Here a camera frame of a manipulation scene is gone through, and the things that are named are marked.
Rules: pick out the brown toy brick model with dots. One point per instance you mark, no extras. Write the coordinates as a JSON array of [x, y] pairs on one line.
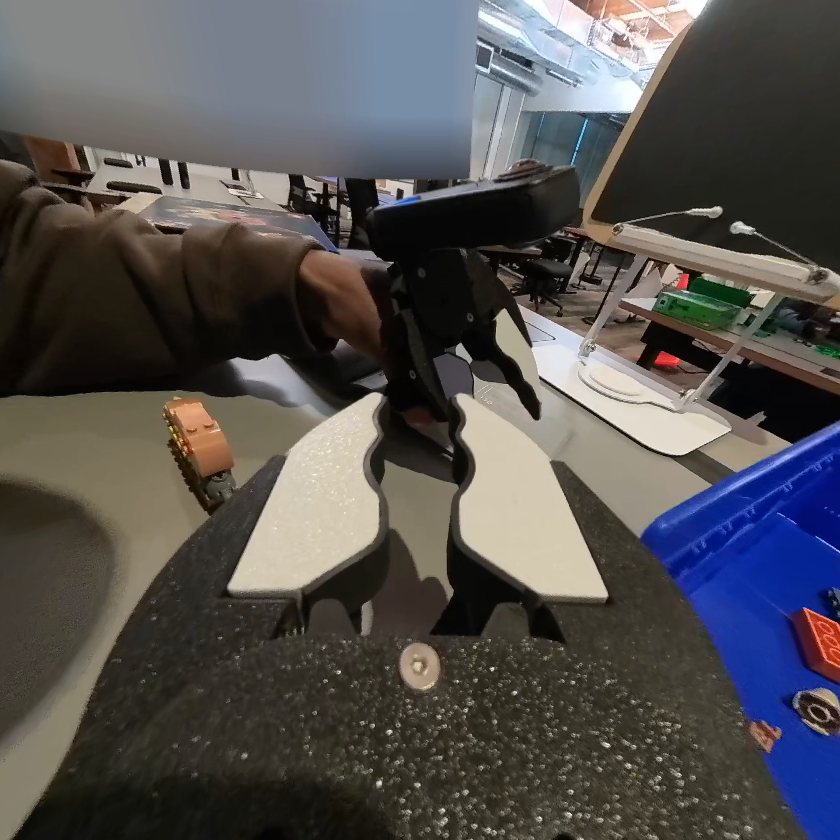
[[203, 439]]

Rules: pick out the clear acrylic stand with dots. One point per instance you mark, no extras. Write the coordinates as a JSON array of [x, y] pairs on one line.
[[610, 380]]

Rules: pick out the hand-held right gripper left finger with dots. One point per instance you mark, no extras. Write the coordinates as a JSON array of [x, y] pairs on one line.
[[315, 518]]

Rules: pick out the person's left hand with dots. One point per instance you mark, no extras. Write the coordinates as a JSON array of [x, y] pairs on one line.
[[348, 295]]

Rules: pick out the heap of orange brick pieces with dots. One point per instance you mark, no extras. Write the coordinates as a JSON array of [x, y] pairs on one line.
[[814, 640]]

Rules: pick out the grey desk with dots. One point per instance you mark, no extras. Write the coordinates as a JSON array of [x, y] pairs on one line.
[[98, 433]]

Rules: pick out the silver ceiling duct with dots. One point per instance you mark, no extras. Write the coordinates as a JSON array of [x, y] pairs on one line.
[[525, 69]]

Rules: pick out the black office chair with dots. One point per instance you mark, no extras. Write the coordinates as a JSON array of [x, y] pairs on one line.
[[548, 275]]

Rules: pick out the printed cardboard box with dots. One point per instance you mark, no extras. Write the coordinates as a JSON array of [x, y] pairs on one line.
[[216, 213]]

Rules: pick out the white board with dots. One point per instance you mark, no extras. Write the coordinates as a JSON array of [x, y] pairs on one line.
[[689, 430]]

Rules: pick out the person's left forearm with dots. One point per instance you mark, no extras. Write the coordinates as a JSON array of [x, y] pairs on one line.
[[131, 295]]

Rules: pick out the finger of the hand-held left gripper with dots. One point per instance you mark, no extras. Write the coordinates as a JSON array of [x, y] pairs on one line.
[[515, 331], [453, 374]]

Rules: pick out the wooden table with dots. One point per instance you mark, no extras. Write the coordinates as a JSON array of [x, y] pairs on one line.
[[787, 351]]

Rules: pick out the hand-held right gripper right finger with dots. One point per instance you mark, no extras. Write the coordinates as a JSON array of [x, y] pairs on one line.
[[525, 525]]

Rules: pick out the blue storage bin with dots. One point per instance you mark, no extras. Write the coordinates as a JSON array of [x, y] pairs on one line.
[[735, 558]]

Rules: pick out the green building set box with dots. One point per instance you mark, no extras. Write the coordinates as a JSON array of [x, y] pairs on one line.
[[695, 312]]

